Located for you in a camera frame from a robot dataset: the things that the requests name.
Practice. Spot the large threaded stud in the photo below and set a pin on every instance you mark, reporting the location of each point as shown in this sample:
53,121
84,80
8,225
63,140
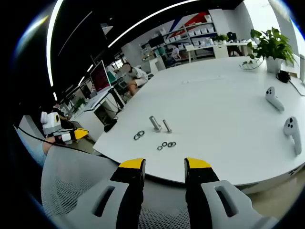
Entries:
153,121

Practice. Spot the black device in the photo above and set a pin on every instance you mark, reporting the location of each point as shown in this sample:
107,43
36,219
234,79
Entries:
283,76

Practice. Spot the grey mesh office chair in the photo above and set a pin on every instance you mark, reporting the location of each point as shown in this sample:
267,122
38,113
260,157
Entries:
66,181

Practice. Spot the green potted plant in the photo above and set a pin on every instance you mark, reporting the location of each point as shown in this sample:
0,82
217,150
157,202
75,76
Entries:
271,43

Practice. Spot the small threaded stud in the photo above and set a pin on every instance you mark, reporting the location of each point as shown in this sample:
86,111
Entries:
166,124

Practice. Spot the rows of white storage boxes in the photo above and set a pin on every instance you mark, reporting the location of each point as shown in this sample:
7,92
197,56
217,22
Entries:
203,30

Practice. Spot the white shelving unit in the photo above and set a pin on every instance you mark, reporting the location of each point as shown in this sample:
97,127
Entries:
200,31

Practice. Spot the white counter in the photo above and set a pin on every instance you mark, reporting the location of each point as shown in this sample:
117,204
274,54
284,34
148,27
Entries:
221,51

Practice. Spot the white ceiling light strip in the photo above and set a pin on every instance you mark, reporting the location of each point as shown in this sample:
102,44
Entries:
133,28
49,52

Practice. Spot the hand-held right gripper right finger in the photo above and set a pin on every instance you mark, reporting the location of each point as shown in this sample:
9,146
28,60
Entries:
202,176

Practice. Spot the black rounded object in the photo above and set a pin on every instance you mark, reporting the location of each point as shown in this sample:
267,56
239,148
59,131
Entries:
110,126

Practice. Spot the red-screen monitor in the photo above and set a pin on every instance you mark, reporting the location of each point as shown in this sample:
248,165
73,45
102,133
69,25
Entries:
100,77

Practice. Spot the white office desk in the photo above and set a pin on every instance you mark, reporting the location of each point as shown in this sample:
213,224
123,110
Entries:
89,121

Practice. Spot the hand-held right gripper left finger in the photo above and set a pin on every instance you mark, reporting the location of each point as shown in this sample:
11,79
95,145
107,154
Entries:
124,176

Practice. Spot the person's left hand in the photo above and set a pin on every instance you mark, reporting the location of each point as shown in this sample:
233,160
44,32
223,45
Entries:
48,146

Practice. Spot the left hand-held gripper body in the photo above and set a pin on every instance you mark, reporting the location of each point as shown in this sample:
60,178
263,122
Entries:
50,124

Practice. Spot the white handheld controller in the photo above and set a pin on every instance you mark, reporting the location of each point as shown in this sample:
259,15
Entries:
271,94
291,126

